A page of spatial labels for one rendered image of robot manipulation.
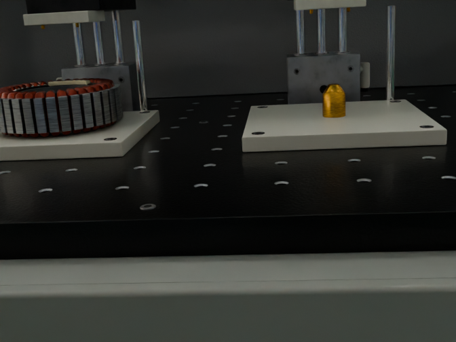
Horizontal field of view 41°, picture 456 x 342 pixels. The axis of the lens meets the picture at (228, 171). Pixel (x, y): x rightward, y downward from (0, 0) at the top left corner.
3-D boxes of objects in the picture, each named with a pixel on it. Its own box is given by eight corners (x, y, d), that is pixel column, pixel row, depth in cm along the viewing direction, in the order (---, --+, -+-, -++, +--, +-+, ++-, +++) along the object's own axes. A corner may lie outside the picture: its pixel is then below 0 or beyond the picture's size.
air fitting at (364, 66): (370, 91, 64) (370, 62, 63) (359, 91, 64) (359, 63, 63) (368, 90, 65) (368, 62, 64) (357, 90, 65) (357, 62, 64)
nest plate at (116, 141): (123, 157, 46) (121, 141, 46) (-63, 163, 48) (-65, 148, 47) (159, 121, 61) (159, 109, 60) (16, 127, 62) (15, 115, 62)
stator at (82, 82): (97, 138, 48) (91, 90, 47) (-33, 140, 50) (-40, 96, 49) (139, 113, 58) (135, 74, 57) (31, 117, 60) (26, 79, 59)
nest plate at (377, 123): (446, 145, 44) (447, 128, 44) (242, 153, 46) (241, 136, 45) (405, 111, 59) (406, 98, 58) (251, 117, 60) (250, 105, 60)
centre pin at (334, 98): (347, 117, 51) (346, 85, 50) (323, 118, 51) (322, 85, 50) (344, 113, 53) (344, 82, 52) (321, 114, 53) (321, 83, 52)
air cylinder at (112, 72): (134, 115, 65) (128, 64, 64) (66, 118, 66) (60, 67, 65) (144, 108, 70) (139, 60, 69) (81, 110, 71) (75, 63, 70)
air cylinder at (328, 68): (360, 106, 63) (360, 52, 62) (288, 108, 64) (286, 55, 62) (354, 98, 68) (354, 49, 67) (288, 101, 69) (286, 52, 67)
